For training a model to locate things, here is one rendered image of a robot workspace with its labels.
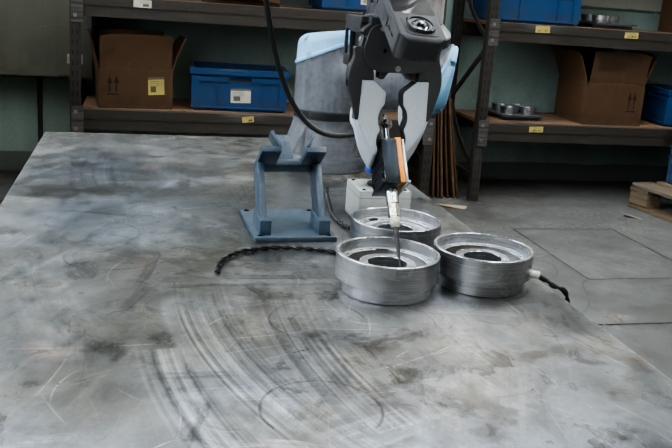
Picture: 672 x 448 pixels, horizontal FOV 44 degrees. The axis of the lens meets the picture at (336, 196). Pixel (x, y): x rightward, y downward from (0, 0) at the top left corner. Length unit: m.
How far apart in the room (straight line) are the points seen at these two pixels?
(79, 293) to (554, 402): 0.44
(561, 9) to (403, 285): 4.16
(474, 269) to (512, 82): 4.53
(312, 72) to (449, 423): 0.85
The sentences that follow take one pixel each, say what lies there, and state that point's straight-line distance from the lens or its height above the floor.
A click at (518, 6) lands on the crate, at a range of 4.77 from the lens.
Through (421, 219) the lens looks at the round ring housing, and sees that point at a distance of 1.00.
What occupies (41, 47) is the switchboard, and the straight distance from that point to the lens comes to 4.61.
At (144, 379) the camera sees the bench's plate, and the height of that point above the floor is 0.80.
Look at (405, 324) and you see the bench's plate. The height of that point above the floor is 0.80.
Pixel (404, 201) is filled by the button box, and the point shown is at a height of 0.83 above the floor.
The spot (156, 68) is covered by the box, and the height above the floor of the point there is 0.66.
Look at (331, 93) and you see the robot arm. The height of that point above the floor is 0.93.
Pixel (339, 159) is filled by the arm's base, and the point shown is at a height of 0.83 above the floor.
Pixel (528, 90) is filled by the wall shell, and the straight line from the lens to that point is 5.40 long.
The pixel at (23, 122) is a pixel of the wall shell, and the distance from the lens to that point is 4.91.
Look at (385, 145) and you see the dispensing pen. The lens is 0.83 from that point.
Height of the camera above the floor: 1.09
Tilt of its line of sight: 14 degrees down
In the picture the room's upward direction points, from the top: 4 degrees clockwise
